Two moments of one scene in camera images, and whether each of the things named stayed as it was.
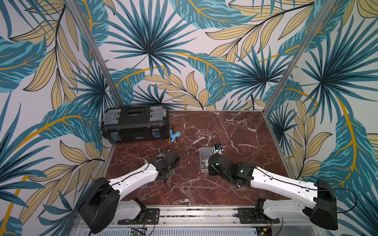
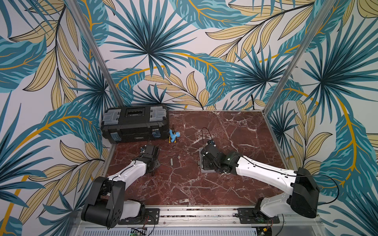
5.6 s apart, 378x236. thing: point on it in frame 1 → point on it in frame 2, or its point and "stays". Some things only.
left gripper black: (172, 171) → (157, 163)
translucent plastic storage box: (205, 153) stays
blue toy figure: (173, 136) stays
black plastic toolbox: (137, 123) stays
